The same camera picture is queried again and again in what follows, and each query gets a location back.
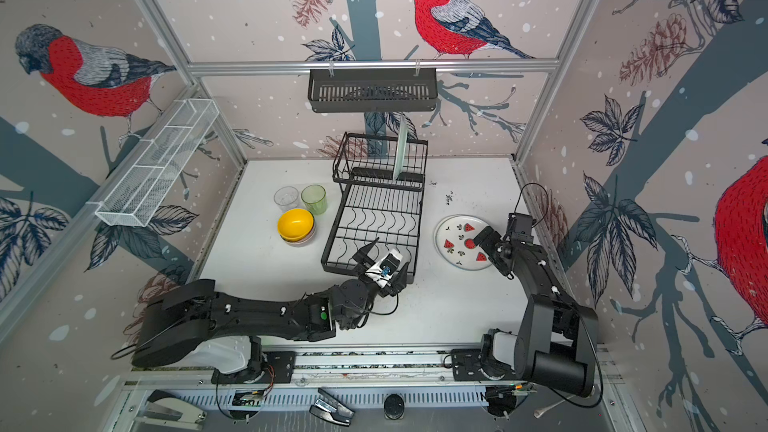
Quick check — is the white plate blue rim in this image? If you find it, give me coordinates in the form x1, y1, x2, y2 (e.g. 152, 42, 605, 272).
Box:
434, 215, 491, 271

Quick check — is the lilac ceramic bowl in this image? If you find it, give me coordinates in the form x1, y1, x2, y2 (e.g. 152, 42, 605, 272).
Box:
282, 229, 315, 247

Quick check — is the yellow bowl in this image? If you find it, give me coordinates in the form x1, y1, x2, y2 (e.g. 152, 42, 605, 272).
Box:
277, 208, 315, 240

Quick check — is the green glass tumbler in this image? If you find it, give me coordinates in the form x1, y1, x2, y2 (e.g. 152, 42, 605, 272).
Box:
301, 184, 328, 216

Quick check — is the clear glass tumbler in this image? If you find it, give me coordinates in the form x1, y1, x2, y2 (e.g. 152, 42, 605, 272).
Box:
273, 186, 300, 212

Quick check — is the pale green plate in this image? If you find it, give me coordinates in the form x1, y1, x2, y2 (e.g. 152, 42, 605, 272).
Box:
392, 114, 409, 180

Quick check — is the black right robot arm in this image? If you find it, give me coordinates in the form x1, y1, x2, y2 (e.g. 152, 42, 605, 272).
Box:
473, 213, 598, 398

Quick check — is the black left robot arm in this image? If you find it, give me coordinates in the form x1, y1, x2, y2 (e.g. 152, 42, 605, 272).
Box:
110, 240, 410, 368

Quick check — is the black two-tier dish rack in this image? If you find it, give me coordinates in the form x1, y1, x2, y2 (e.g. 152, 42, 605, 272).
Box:
321, 132, 428, 284

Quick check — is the metal spoon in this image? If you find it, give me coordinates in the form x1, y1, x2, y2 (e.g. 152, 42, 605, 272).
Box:
533, 398, 567, 419

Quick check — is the black grey stapler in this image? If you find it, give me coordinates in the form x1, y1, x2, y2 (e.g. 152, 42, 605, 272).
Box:
133, 390, 207, 431

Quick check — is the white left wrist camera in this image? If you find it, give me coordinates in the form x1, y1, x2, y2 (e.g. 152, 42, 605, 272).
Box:
366, 249, 403, 289

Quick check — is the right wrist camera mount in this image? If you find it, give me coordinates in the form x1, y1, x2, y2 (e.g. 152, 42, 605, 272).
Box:
506, 212, 536, 242

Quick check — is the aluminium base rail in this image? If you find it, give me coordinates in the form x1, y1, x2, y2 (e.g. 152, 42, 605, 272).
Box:
125, 344, 613, 415

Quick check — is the black hanging wall basket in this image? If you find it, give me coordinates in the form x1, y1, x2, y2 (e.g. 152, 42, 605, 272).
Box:
307, 68, 438, 113

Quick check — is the white wire mesh shelf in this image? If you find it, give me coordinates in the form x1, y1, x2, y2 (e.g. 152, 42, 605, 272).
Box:
95, 98, 219, 227

